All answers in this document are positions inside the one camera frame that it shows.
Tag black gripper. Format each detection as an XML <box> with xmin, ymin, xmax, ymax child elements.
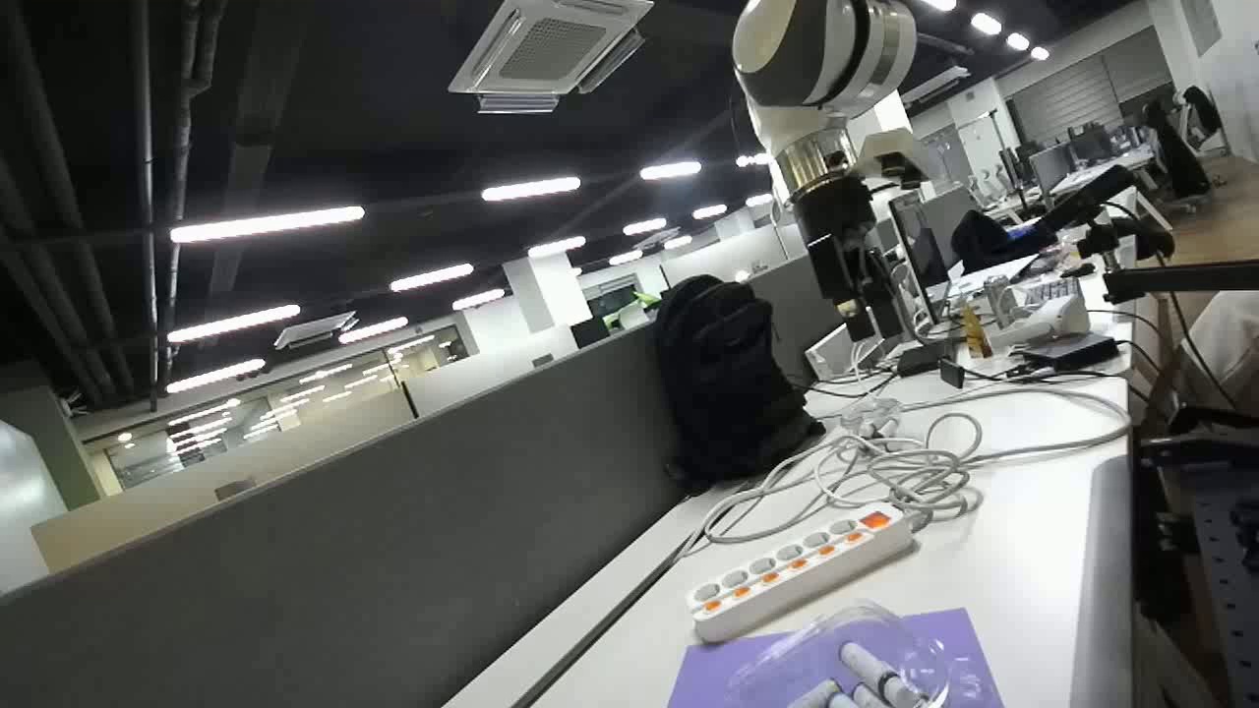
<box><xmin>786</xmin><ymin>170</ymin><xmax>914</xmax><ymax>345</ymax></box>

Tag white power strip orange switches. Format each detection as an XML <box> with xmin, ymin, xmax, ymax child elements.
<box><xmin>686</xmin><ymin>501</ymin><xmax>921</xmax><ymax>649</ymax></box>

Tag small yellow bottle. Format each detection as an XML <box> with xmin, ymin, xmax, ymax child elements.
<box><xmin>960</xmin><ymin>294</ymin><xmax>992</xmax><ymax>360</ymax></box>

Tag black backpack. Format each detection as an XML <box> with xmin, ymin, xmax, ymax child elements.
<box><xmin>653</xmin><ymin>273</ymin><xmax>828</xmax><ymax>486</ymax></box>

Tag long ceiling light tube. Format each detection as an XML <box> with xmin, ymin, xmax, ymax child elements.
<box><xmin>476</xmin><ymin>173</ymin><xmax>588</xmax><ymax>210</ymax></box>
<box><xmin>165</xmin><ymin>200</ymin><xmax>369</xmax><ymax>247</ymax></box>
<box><xmin>386</xmin><ymin>261</ymin><xmax>480</xmax><ymax>301</ymax></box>
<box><xmin>163</xmin><ymin>301</ymin><xmax>308</xmax><ymax>349</ymax></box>
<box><xmin>639</xmin><ymin>159</ymin><xmax>710</xmax><ymax>184</ymax></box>

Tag grey marker pen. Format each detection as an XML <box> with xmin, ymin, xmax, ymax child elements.
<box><xmin>838</xmin><ymin>639</ymin><xmax>930</xmax><ymax>708</ymax></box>

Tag purple mat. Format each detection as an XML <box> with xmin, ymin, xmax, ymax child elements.
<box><xmin>664</xmin><ymin>607</ymin><xmax>1007</xmax><ymax>708</ymax></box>

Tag ceiling air conditioner cassette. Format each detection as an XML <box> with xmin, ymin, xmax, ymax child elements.
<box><xmin>443</xmin><ymin>0</ymin><xmax>656</xmax><ymax>118</ymax></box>

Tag grey desk partition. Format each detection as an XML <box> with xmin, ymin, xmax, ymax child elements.
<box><xmin>0</xmin><ymin>251</ymin><xmax>850</xmax><ymax>708</ymax></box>

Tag white power strip cable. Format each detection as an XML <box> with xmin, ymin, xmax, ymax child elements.
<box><xmin>687</xmin><ymin>430</ymin><xmax>980</xmax><ymax>546</ymax></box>

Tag white tangled cable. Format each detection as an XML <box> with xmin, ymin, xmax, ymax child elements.
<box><xmin>811</xmin><ymin>370</ymin><xmax>1137</xmax><ymax>526</ymax></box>

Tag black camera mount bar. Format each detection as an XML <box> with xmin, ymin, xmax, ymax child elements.
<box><xmin>1096</xmin><ymin>257</ymin><xmax>1259</xmax><ymax>306</ymax></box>

